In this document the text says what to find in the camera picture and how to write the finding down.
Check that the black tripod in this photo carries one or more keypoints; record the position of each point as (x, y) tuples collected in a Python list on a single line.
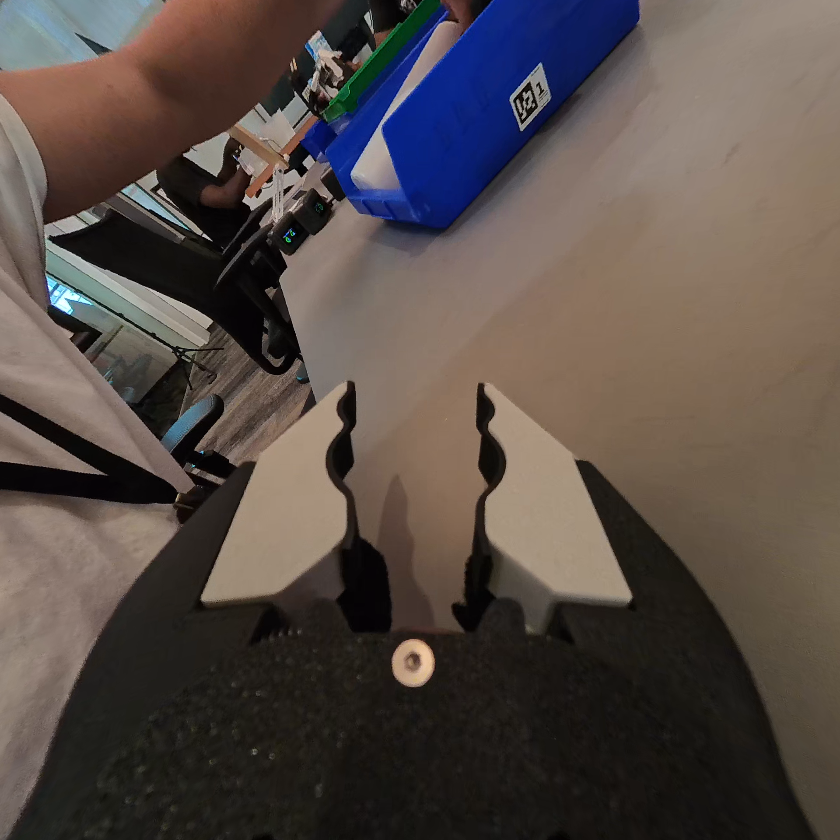
[(193, 358)]

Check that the white perforated strip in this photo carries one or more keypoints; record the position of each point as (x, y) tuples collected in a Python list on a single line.
[(279, 193)]

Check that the blue and black stool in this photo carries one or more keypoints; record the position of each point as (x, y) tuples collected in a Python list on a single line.
[(193, 420)]

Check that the person's left forearm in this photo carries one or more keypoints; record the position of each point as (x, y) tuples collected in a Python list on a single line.
[(131, 98)]

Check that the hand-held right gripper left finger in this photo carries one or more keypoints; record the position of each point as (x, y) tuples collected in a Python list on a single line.
[(282, 518)]

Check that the green plastic bin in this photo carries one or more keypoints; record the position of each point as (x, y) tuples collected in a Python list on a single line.
[(371, 69)]

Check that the black office chair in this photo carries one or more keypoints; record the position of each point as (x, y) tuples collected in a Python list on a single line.
[(249, 289)]

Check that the black device with lit screen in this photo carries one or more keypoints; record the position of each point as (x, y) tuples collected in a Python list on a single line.
[(291, 235), (317, 211)]

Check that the black box device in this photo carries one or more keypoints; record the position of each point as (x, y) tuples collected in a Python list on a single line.
[(331, 184)]

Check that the large blue plastic bin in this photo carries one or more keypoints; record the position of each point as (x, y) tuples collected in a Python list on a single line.
[(459, 131)]

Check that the white roll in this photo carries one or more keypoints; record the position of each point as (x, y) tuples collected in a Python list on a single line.
[(394, 131)]

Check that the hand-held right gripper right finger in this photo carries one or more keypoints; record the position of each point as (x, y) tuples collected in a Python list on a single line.
[(551, 525)]

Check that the wooden desk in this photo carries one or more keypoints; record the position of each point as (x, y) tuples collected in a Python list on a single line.
[(259, 154)]

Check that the small blue plastic bin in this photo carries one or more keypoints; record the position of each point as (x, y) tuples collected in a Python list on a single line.
[(317, 139)]

